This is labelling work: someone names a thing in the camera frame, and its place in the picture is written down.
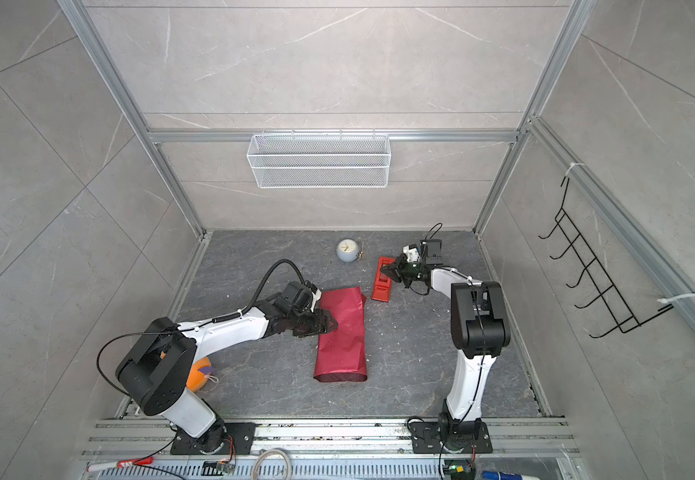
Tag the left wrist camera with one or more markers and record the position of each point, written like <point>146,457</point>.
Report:
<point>300,297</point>

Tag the aluminium front rail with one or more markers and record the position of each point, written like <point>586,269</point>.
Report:
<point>368,448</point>

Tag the dark red wrapping paper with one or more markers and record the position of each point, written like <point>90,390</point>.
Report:
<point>341,353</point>

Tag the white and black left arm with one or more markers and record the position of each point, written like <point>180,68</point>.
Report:
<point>153,367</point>

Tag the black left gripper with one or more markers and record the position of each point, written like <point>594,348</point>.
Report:
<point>324,324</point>

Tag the blue and white marker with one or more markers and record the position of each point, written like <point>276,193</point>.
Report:
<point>494,475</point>

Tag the red tape dispenser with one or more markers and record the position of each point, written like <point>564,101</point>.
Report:
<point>382,285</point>

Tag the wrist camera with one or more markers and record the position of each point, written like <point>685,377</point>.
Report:
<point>426,252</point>
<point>300,297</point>

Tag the black wire hook rack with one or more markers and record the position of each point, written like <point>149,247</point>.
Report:
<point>593,272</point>

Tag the orange plush toy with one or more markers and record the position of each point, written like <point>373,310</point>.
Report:
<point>202,373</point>

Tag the small round white clock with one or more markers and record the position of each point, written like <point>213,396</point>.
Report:
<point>348,250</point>

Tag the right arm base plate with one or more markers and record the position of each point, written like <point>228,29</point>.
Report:
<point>438,437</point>

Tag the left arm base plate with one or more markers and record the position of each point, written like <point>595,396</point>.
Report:
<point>242,437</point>

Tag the white wire mesh basket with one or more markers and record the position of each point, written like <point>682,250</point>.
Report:
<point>309,161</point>

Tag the red and white marker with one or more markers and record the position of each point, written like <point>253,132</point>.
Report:
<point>99,467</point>

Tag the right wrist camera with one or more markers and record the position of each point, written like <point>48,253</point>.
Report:
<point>426,252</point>

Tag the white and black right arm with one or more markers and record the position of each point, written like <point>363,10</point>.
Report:
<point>479,331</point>

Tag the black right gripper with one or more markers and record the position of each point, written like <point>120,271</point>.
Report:
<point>397,270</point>

